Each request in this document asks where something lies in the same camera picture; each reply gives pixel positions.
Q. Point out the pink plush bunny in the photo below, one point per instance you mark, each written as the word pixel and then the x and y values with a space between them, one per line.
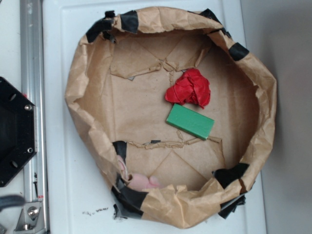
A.
pixel 137 182

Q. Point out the brown paper bag bin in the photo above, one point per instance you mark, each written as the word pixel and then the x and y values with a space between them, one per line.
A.
pixel 115 93

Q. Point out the green rectangular block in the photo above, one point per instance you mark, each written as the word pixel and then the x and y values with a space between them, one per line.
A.
pixel 190 121

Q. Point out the crumpled red paper ball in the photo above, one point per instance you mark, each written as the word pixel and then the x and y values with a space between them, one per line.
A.
pixel 191 88

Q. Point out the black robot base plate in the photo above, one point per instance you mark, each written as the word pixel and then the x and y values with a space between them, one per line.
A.
pixel 17 131

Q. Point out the silver corner bracket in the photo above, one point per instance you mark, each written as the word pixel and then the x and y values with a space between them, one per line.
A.
pixel 31 219

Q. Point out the aluminium extrusion rail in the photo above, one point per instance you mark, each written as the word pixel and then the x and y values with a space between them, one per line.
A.
pixel 32 85

